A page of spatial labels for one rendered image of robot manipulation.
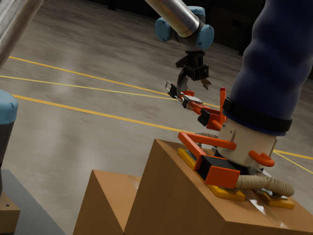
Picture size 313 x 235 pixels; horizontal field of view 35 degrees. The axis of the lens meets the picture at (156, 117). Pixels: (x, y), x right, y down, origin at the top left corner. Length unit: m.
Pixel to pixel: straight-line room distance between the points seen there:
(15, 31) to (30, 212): 0.52
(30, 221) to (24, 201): 0.12
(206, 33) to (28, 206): 0.83
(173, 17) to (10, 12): 0.53
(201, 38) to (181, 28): 0.08
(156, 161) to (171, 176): 0.15
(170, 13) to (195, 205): 0.62
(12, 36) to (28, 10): 0.09
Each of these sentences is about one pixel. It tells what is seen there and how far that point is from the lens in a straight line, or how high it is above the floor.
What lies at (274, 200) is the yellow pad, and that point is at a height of 0.96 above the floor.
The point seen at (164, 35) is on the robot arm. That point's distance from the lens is 1.88.
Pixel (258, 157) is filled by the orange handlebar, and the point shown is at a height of 1.08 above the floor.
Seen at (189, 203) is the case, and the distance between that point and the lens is 1.57.
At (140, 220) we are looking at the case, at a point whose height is 0.66.
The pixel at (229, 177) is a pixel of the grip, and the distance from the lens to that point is 1.29.
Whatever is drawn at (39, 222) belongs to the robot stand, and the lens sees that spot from 1.50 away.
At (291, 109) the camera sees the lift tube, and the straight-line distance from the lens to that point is 1.62.
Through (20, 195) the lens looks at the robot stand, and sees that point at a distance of 1.62.
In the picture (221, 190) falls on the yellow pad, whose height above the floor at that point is 0.96.
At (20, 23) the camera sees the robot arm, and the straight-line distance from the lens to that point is 1.50.
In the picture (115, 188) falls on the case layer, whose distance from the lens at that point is 2.39.
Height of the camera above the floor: 1.46
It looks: 13 degrees down
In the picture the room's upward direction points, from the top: 18 degrees clockwise
